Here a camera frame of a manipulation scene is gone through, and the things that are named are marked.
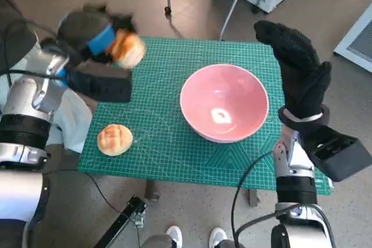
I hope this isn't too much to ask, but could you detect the thin black floor cable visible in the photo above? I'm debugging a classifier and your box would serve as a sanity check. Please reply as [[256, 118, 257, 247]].
[[43, 169, 126, 213]]

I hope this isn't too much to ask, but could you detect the white pole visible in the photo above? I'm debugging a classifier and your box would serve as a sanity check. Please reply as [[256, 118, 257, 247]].
[[219, 0, 252, 41]]

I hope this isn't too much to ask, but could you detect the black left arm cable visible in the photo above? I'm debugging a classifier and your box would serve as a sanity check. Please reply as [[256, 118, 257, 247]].
[[4, 18, 85, 86]]

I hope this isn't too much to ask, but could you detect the green cutting mat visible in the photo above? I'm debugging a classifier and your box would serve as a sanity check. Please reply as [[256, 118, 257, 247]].
[[77, 36, 334, 196]]

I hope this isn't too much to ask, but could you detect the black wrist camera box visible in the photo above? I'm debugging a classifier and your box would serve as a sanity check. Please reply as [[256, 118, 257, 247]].
[[67, 67, 133, 104], [301, 125, 367, 182]]

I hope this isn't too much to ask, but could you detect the person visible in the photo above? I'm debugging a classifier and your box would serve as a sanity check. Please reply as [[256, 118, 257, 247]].
[[0, 0, 94, 154]]

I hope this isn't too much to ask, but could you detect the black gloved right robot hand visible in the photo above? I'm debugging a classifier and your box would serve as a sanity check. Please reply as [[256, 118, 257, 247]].
[[254, 20, 332, 121]]

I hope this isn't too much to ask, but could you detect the pink bowl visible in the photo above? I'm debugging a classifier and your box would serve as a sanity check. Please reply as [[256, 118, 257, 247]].
[[179, 63, 270, 144]]

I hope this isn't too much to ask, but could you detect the long black right arm cable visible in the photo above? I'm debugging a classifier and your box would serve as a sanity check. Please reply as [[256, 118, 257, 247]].
[[231, 150, 276, 248]]

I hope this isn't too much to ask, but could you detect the looped black right arm cable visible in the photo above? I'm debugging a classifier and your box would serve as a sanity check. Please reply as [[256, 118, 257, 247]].
[[234, 206, 335, 248]]

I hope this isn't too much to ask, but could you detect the white appliance with mesh panel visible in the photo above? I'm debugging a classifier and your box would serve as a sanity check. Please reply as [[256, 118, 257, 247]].
[[333, 3, 372, 74]]

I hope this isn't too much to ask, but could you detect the white shoe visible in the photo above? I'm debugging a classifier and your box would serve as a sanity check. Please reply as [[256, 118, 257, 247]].
[[209, 227, 228, 248], [165, 225, 183, 248]]

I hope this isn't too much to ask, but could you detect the black stand with metal clamp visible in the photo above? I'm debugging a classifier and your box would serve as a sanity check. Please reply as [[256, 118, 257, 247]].
[[92, 195, 148, 248]]

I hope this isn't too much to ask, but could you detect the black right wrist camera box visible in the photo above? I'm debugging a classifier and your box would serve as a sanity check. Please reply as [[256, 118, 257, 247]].
[[301, 125, 367, 182]]

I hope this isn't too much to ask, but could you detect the dark metal table leg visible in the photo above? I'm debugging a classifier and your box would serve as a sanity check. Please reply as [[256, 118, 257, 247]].
[[247, 189, 260, 207], [144, 180, 160, 202]]

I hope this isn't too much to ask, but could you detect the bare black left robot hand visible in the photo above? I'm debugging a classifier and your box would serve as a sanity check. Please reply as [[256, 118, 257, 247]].
[[56, 3, 139, 64]]

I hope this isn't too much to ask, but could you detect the long braided toy bread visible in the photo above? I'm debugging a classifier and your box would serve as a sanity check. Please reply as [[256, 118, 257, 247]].
[[109, 30, 147, 69]]

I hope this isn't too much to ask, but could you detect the round toy bread bun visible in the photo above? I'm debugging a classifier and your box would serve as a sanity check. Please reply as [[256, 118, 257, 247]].
[[96, 123, 134, 157]]

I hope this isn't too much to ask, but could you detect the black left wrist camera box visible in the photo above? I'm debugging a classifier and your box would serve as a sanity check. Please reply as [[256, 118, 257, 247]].
[[67, 67, 133, 104]]

